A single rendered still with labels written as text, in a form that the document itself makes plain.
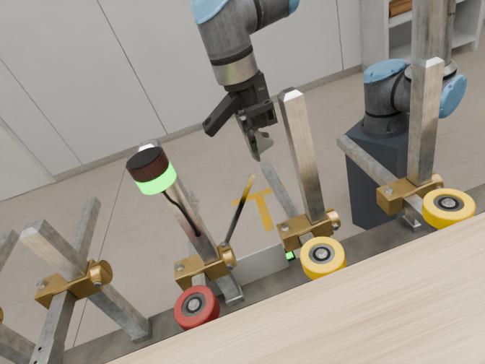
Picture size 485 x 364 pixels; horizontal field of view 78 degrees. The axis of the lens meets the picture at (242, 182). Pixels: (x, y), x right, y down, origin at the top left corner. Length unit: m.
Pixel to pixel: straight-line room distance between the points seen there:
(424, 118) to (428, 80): 0.07
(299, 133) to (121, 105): 2.87
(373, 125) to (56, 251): 1.18
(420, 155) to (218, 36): 0.47
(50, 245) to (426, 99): 0.72
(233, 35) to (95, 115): 2.88
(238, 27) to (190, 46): 2.49
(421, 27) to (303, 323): 0.92
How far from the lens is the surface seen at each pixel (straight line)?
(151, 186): 0.46
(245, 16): 0.62
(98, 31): 3.16
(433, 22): 1.13
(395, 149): 1.32
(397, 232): 0.87
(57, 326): 0.67
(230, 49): 0.60
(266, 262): 0.78
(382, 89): 1.29
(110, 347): 0.93
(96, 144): 3.55
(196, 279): 0.68
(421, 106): 0.65
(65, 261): 0.66
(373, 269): 0.56
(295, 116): 0.52
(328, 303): 0.53
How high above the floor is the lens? 1.37
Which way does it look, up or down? 36 degrees down
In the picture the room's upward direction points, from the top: 21 degrees counter-clockwise
